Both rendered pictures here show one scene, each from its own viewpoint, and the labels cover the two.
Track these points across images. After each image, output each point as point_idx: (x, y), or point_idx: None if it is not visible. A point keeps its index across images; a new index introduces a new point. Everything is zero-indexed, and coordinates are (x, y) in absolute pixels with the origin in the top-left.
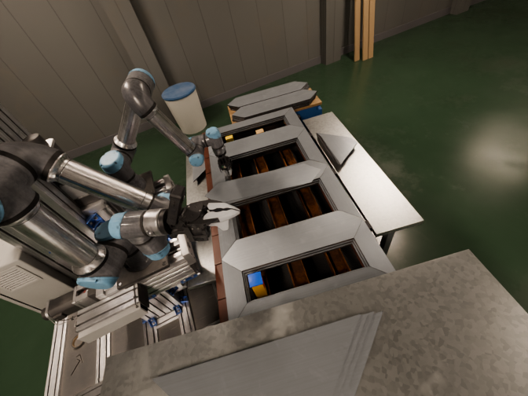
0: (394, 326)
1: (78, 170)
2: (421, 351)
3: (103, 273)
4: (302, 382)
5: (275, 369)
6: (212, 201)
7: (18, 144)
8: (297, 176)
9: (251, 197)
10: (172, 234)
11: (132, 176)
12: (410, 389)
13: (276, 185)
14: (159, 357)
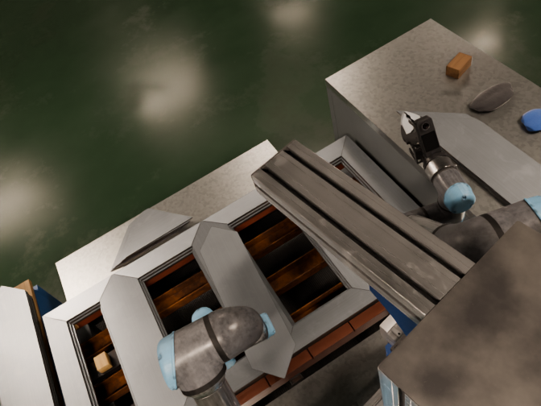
0: (404, 105)
1: (439, 224)
2: (414, 91)
3: None
4: (472, 134)
5: (475, 151)
6: (403, 131)
7: (464, 225)
8: (226, 250)
9: (274, 298)
10: None
11: None
12: (439, 93)
13: (245, 271)
14: None
